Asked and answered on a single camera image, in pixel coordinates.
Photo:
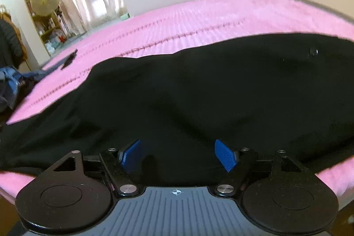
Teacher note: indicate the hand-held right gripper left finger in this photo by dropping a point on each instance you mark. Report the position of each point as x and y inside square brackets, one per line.
[132, 154]

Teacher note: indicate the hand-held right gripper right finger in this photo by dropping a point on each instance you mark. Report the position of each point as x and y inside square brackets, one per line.
[225, 155]

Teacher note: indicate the black pants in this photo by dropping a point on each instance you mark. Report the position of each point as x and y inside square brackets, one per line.
[193, 92]

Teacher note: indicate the blue denim clothes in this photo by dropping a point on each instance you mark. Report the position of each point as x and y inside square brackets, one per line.
[11, 84]

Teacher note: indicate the small black object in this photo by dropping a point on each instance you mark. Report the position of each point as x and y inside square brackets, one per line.
[69, 59]

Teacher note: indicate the small green box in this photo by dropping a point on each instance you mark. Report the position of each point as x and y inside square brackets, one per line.
[125, 15]

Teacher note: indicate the pink fluffy blanket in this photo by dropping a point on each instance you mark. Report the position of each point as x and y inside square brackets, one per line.
[193, 20]

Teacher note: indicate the dark padded jacket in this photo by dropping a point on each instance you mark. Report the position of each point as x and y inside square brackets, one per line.
[9, 45]

